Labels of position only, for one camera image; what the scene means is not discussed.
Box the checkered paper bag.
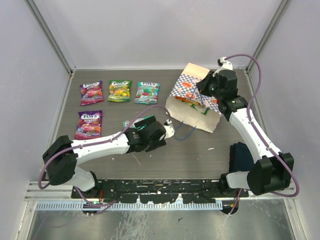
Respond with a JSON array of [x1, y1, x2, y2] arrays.
[[165, 63, 222, 133]]

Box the teal mint candy packet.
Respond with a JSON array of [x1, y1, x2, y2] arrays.
[[134, 81, 161, 105]]

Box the green yellow candy packet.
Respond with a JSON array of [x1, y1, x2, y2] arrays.
[[107, 80, 132, 103]]

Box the purple candy snack packet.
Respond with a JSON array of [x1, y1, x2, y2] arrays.
[[80, 81, 104, 106]]

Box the orange fruit candy packet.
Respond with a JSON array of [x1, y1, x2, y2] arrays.
[[175, 96, 199, 105]]

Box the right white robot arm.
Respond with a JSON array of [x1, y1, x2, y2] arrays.
[[196, 69, 294, 197]]

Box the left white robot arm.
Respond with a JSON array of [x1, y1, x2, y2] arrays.
[[42, 116, 175, 198]]

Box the green lime candy packet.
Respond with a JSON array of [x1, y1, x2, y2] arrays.
[[191, 104, 210, 115]]

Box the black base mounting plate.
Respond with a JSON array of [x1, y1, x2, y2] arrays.
[[83, 179, 239, 204]]

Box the dark blue folded cloth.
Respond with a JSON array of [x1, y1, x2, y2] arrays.
[[228, 142, 255, 172]]

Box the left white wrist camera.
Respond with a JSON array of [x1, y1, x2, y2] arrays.
[[163, 119, 175, 139]]

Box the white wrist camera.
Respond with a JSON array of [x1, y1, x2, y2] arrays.
[[214, 57, 233, 75], [163, 119, 175, 139]]

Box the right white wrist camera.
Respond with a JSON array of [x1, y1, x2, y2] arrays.
[[214, 57, 233, 75]]

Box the right aluminium corner post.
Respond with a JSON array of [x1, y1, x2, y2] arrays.
[[244, 0, 292, 75]]

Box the aluminium corner post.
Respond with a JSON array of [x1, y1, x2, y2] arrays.
[[24, 0, 75, 75], [244, 0, 292, 75]]

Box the aluminium front rail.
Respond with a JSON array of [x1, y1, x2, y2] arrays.
[[23, 178, 298, 201]]

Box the white slotted cable duct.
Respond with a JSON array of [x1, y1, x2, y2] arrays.
[[35, 200, 223, 211]]

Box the left aluminium corner post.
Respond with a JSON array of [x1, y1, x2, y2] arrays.
[[24, 0, 75, 75]]

